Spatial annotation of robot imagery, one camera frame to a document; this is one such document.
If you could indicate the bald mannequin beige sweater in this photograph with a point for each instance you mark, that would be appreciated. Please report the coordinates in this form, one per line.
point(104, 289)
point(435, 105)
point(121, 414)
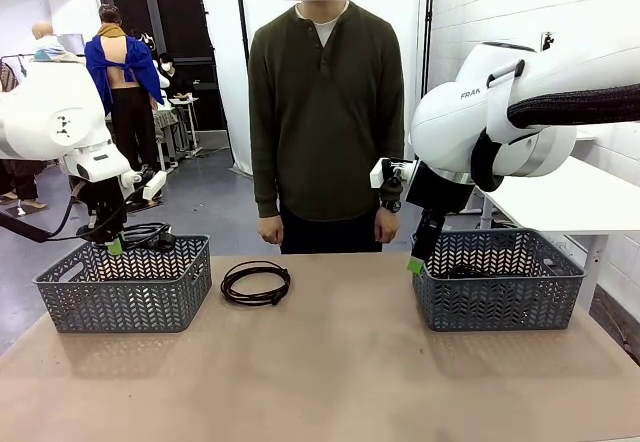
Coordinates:
point(47, 44)

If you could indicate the white backdrop screen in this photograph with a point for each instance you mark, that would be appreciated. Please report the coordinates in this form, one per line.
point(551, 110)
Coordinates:
point(220, 62)

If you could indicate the grey plastic lattice basket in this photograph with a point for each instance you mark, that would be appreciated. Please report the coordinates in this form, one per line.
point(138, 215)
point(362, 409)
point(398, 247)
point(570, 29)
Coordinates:
point(500, 307)
point(125, 307)

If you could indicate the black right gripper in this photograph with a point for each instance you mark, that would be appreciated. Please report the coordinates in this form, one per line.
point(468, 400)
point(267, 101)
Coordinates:
point(440, 192)

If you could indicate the person's left forearm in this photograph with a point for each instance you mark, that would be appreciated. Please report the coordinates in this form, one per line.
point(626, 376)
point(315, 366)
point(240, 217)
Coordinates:
point(390, 159)

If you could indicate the black wristwatch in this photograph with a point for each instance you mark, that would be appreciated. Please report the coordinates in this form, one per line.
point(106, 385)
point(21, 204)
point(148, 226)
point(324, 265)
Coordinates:
point(391, 205)

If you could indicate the small black wall camera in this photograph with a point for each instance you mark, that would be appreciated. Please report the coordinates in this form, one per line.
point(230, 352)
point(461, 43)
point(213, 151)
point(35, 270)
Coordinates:
point(547, 41)

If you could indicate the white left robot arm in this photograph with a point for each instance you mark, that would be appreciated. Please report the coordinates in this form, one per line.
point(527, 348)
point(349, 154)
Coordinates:
point(40, 122)

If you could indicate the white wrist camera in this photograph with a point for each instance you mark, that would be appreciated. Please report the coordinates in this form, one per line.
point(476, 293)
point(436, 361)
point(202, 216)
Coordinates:
point(382, 172)
point(154, 186)

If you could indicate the black light stand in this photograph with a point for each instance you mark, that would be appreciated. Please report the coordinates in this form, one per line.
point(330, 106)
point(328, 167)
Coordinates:
point(242, 37)
point(428, 12)

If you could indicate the person in green sweater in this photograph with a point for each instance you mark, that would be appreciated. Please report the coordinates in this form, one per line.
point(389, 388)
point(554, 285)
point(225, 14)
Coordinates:
point(320, 112)

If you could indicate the person's right hand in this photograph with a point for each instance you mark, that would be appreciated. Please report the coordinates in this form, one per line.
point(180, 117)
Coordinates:
point(270, 229)

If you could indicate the white table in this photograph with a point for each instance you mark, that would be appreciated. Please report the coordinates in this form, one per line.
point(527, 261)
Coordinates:
point(550, 202)

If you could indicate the seated person white mask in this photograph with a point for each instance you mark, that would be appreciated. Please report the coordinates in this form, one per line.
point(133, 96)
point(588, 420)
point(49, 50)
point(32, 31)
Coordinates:
point(167, 72)

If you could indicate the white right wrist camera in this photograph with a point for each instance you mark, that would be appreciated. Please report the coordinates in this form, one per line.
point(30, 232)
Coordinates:
point(382, 172)

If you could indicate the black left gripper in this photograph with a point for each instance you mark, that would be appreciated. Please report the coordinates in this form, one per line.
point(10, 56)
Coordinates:
point(105, 207)

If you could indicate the person's right forearm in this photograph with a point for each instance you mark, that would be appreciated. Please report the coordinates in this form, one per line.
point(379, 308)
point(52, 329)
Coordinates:
point(267, 187)

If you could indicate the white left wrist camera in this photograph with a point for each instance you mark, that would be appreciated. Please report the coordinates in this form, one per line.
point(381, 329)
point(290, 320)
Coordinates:
point(154, 186)

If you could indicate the small background desk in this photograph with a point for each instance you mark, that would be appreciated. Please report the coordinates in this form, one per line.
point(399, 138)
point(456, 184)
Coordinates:
point(182, 104)

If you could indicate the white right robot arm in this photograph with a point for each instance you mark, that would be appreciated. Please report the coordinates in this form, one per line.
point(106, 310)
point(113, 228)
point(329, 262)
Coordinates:
point(525, 127)

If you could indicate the person's left hand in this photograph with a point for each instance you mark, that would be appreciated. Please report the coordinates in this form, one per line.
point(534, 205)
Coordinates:
point(387, 227)

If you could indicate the mannequin in blue garment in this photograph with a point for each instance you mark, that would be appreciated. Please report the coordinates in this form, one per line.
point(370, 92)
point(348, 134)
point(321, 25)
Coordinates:
point(125, 112)

